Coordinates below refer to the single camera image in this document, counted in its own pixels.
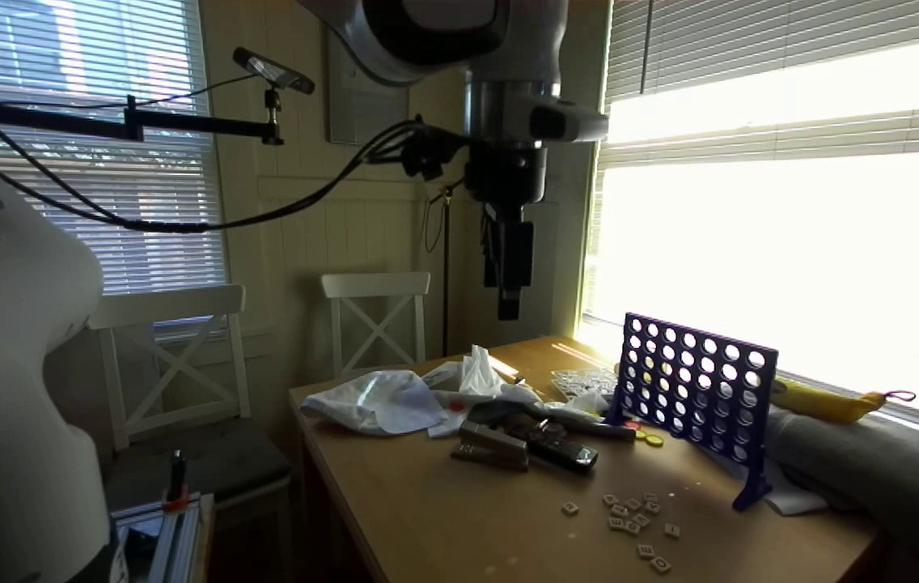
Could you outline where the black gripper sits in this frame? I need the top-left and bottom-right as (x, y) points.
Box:
(466, 143), (542, 325)

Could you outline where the open white box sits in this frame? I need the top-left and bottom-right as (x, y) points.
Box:
(106, 491), (216, 583)

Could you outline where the crumpled white plastic wrap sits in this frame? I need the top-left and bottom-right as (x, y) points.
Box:
(421, 342), (542, 411)

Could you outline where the white cross-back chair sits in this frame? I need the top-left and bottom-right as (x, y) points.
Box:
(318, 268), (437, 382)

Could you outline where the black remote control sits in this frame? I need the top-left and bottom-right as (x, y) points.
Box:
(492, 406), (603, 477)

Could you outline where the large white plastic bag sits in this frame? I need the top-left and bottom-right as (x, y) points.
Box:
(297, 365), (461, 440)

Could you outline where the blue connect four grid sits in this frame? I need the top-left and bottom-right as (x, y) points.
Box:
(606, 312), (783, 515)

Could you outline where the yellow toy banana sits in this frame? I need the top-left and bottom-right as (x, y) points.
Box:
(771, 376), (919, 427)

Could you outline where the white chair with dark seat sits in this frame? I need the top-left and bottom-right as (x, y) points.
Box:
(85, 282), (297, 583)

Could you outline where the white paper sheet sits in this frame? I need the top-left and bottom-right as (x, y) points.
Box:
(764, 478), (831, 519)

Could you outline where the wide white window blind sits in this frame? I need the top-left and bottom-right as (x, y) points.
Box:
(599, 0), (919, 168)

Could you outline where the red black marker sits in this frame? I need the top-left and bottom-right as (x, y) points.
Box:
(161, 448), (191, 515)

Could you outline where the grey rolled cloth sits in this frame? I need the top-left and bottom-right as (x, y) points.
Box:
(764, 406), (919, 575)

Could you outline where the narrow slatted window blind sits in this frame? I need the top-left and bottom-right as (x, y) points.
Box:
(0, 0), (229, 301)

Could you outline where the framed wall picture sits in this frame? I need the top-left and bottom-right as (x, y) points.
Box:
(323, 34), (417, 155)

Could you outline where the black camera on boom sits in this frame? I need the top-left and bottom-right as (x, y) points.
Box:
(229, 45), (320, 98)

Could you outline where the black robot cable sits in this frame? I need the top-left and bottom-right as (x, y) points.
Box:
(0, 83), (466, 237)

